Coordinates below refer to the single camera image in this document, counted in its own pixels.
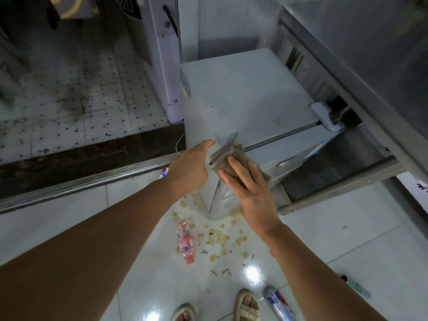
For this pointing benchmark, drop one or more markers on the person's right hand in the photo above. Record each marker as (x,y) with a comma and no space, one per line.
(254,203)

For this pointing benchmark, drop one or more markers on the person's left hand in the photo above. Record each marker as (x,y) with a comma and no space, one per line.
(190,167)

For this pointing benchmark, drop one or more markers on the brown cleaning cloth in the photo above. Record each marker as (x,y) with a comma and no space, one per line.
(227,152)

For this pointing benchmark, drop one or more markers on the pink label plastic bottle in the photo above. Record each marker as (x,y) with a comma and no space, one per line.
(185,244)

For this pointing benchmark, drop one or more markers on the small silver fridge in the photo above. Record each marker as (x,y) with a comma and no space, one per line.
(250,90)

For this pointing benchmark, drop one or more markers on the person's right forearm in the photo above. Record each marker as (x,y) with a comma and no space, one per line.
(317,280)

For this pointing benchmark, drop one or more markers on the person's left forearm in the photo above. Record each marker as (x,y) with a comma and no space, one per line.
(83,250)

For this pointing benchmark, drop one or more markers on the person's right sandal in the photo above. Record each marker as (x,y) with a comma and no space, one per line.
(247,307)

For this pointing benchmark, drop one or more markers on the person's sandal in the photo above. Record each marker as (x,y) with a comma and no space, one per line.
(184,314)
(247,307)

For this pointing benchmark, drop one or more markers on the person's left sandal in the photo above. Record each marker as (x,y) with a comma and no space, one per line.
(184,314)

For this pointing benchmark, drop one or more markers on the white appliance cabinet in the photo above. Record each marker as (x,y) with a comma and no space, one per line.
(160,63)

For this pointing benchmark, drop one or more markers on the glass display freezer snowflake print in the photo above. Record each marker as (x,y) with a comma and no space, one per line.
(414,183)

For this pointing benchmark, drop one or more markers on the stainless steel table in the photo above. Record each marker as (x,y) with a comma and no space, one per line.
(361,46)

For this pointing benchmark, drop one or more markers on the grey curtain yellow swirl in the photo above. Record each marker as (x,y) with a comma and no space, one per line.
(73,6)

